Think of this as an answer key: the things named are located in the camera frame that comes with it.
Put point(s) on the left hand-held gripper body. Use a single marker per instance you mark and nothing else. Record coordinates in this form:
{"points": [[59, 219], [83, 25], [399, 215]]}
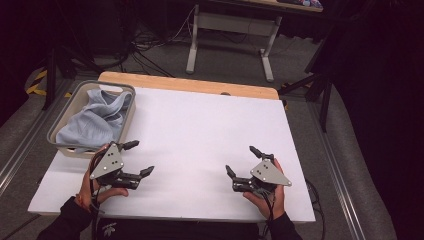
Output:
{"points": [[106, 163]]}

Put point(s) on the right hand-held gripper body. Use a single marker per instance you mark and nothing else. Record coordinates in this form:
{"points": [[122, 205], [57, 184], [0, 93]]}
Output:
{"points": [[268, 175]]}

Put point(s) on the light blue tank top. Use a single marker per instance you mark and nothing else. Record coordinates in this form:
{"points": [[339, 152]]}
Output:
{"points": [[93, 123]]}

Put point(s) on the beige basket with grey rim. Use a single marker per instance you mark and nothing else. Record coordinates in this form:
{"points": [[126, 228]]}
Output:
{"points": [[75, 103]]}

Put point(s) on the person's right hand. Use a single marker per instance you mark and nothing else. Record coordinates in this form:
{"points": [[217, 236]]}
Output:
{"points": [[273, 205]]}

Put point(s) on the person's left hand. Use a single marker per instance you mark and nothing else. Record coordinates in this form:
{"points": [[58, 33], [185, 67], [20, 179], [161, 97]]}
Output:
{"points": [[85, 193]]}

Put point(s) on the white foam board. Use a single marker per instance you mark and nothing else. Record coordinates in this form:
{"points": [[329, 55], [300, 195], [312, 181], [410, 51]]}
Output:
{"points": [[193, 133]]}

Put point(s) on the person's black clothing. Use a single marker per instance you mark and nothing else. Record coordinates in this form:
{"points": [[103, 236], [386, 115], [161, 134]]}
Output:
{"points": [[183, 231]]}

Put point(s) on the black metal stand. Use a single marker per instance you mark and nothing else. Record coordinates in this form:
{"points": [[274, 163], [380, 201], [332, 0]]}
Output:
{"points": [[325, 100]]}

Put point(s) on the black tripod stand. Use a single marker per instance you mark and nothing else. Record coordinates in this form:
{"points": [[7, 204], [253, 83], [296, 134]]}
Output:
{"points": [[51, 76]]}

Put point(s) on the yellow black hazard tape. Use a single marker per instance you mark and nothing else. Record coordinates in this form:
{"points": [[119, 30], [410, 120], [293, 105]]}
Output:
{"points": [[40, 76]]}

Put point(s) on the colourful item on desk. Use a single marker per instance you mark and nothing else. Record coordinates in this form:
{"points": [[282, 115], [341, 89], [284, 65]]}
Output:
{"points": [[308, 3]]}

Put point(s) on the aluminium floor rail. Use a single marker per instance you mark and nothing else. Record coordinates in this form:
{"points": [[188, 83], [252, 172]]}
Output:
{"points": [[20, 156], [336, 173]]}

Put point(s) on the white desk frame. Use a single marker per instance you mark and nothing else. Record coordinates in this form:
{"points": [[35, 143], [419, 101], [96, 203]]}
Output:
{"points": [[233, 22]]}

